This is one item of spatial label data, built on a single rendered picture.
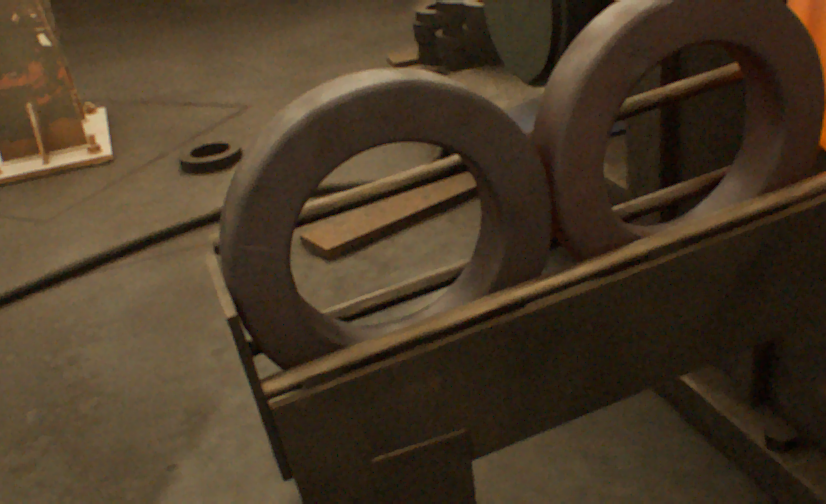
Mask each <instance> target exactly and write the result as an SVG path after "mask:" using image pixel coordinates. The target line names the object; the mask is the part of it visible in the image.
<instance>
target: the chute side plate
mask: <svg viewBox="0 0 826 504"><path fill-rule="evenodd" d="M824 318H826V195H825V196H822V197H820V198H817V199H814V200H812V201H809V202H806V203H804V204H801V205H798V206H796V207H793V208H790V209H787V210H785V211H782V212H779V213H777V214H774V215H771V216H769V217H766V218H763V219H761V220H758V221H755V222H752V223H750V224H747V225H744V226H742V227H739V228H736V229H734V230H731V231H728V232H726V233H723V234H720V235H717V236H715V237H712V238H709V239H707V240H704V241H701V242H699V243H696V244H693V245H691V246H688V247H685V248H683V249H681V250H678V251H675V252H672V253H670V254H667V255H664V256H662V257H659V258H656V259H654V260H651V261H648V262H645V263H642V264H640V265H637V266H634V267H631V268H629V269H626V270H623V271H621V272H618V273H615V274H613V275H610V276H607V277H605V278H602V279H599V280H597V281H594V282H591V283H589V284H586V285H583V286H580V287H578V288H575V289H572V290H570V291H567V292H564V293H562V294H559V295H556V296H554V297H551V298H548V299H546V300H543V301H540V302H538V303H535V304H532V305H530V306H527V307H524V308H521V309H519V310H516V311H513V312H511V313H508V314H505V315H503V316H500V317H497V318H495V319H492V320H489V321H487V322H484V323H481V324H479V325H476V326H473V327H471V328H468V329H465V330H463V331H460V332H457V333H455V334H452V335H449V336H447V337H444V338H441V339H439V340H436V341H433V342H431V343H428V344H425V345H423V346H420V347H417V348H414V349H412V350H409V351H406V352H404V353H401V354H398V355H396V356H393V357H390V358H388V359H385V360H382V361H380V362H377V363H374V364H372V365H369V366H366V367H364V368H361V369H358V370H356V371H353V372H350V373H348V374H345V375H343V376H341V377H338V378H335V379H333V380H330V381H327V382H325V383H322V384H319V385H317V386H314V387H311V388H309V389H306V390H302V391H300V392H297V393H294V394H292V395H289V396H286V397H284V398H281V399H278V400H276V401H273V402H270V403H269V407H270V410H271V413H272V416H273V419H274V421H275V424H276V427H277V430H278V433H279V436H280V439H281V442H282V445H283V448H284V451H285V454H286V457H287V460H288V463H289V465H290V468H291V471H292V474H293V477H294V480H295V483H296V486H297V489H298V492H299V495H300V498H301V501H302V504H370V503H372V502H374V501H376V496H375V490H374V485H373V479H372V473H371V468H370V460H372V459H373V458H376V457H379V456H382V455H385V454H388V453H391V452H395V451H398V450H401V449H404V448H407V447H410V446H413V445H416V444H419V443H422V442H425V441H428V440H431V439H434V438H437V437H440V436H443V435H446V434H449V433H452V432H455V431H458V430H461V429H468V432H469V440H470V449H471V457H472V461H474V460H477V459H479V458H482V457H484V456H486V455H489V454H491V453H494V452H496V451H499V450H501V449H504V448H506V447H508V446H511V445H513V444H516V443H518V442H521V441H523V440H526V439H528V438H530V437H533V436H535V435H538V434H540V433H543V432H545V431H548V430H550V429H553V428H555V427H557V426H560V425H562V424H565V423H567V422H570V421H572V420H575V419H577V418H579V417H582V416H584V415H587V414H589V413H592V412H594V411H597V410H599V409H602V408H604V407H606V406H609V405H611V404H614V403H616V402H619V401H621V400H624V399H626V398H629V397H631V396H634V395H636V394H638V393H641V392H643V391H646V390H648V389H651V388H653V387H656V386H658V385H661V384H663V383H666V382H668V381H670V380H673V379H675V378H678V377H680V376H683V375H685V374H688V373H690V372H693V371H695V370H698V369H700V368H703V367H705V366H707V365H710V364H712V363H715V362H717V361H720V360H722V359H725V358H727V357H730V356H732V355H735V354H737V353H740V352H742V351H745V350H747V349H749V348H752V347H754V346H757V345H759V344H762V343H764V342H767V341H769V340H772V339H774V338H777V337H779V336H782V335H784V334H787V333H789V332H792V331H794V330H797V329H799V328H802V327H804V326H806V325H809V324H811V323H814V322H816V321H819V320H821V319H824Z"/></svg>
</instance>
